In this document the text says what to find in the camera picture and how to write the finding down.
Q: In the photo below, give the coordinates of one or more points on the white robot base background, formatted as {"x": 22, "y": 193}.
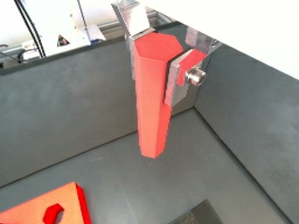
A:
{"x": 59, "y": 25}

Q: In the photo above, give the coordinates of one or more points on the tall salmon hexagon peg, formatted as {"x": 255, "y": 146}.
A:
{"x": 154, "y": 50}

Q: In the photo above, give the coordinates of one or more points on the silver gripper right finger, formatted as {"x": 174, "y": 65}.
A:
{"x": 184, "y": 71}

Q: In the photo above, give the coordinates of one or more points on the red wooden peg board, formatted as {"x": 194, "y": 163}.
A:
{"x": 62, "y": 206}

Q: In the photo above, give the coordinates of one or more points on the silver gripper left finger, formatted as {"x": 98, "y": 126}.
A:
{"x": 134, "y": 21}

